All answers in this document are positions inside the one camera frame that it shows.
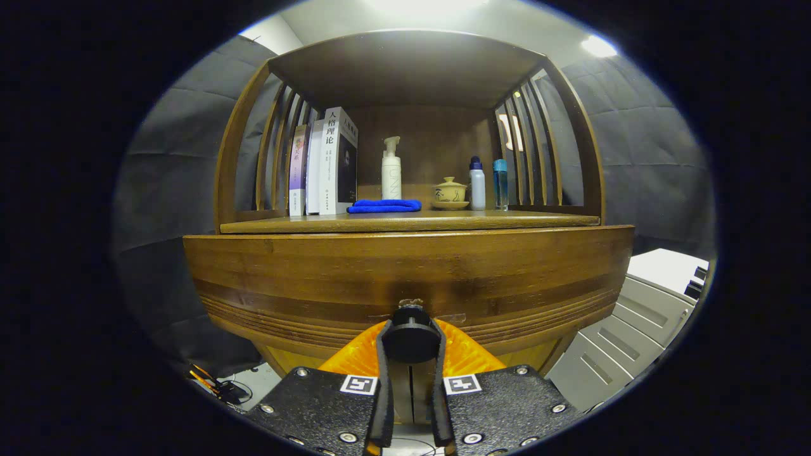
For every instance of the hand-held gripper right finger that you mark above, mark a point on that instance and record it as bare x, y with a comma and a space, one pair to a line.
440, 392

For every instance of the thick white and black book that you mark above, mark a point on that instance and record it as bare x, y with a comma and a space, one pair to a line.
336, 164

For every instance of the blue folded cloth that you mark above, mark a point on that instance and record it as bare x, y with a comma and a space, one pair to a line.
383, 206

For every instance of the white bottle with dark cap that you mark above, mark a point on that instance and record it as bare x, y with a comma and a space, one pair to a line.
477, 190

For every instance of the orange hand tool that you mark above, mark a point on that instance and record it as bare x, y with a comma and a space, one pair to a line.
203, 380

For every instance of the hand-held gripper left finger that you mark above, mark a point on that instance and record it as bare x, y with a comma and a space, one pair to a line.
381, 392

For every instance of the brown wooden drawer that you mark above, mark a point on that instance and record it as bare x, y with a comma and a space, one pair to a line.
380, 266

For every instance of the purple spine book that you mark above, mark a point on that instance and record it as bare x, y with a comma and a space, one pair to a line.
298, 171

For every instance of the black round drawer knob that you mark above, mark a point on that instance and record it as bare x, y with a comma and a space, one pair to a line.
412, 339

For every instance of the thin white book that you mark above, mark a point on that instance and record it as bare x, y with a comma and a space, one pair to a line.
313, 171

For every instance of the clear blue bottle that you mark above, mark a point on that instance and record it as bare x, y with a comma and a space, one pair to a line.
500, 187

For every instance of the yellow lidded tea cup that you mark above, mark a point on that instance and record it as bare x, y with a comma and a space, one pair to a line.
450, 193

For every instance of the small ceiling lamp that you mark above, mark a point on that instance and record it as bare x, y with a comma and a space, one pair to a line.
599, 46

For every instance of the brown wooden cabinet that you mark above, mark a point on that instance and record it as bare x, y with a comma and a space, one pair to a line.
405, 69

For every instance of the brown wooden countertop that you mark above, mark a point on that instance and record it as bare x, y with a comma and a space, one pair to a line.
412, 221

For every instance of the white pump bottle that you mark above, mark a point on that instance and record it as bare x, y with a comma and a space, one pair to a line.
391, 177

